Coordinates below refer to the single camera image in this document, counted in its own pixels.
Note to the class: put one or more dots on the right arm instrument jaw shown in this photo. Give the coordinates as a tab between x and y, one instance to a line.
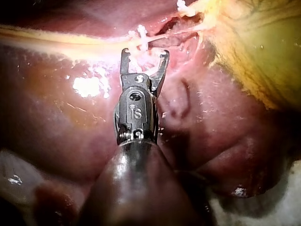
162	68
124	62

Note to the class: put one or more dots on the right arm instrument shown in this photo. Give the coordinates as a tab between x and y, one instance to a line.
135	110

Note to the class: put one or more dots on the dark right arm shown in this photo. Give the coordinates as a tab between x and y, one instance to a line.
138	188

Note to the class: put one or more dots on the white clip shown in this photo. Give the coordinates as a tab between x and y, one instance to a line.
143	38
187	8

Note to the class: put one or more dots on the thin tube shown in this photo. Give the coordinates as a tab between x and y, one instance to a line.
164	36

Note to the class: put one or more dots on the dark red liver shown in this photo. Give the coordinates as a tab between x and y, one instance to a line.
70	113

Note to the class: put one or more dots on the pale fatty tissue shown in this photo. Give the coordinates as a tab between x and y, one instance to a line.
58	37

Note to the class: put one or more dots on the gallbladder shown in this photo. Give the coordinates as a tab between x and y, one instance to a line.
258	47

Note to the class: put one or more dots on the white cloth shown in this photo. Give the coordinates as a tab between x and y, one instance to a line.
265	207

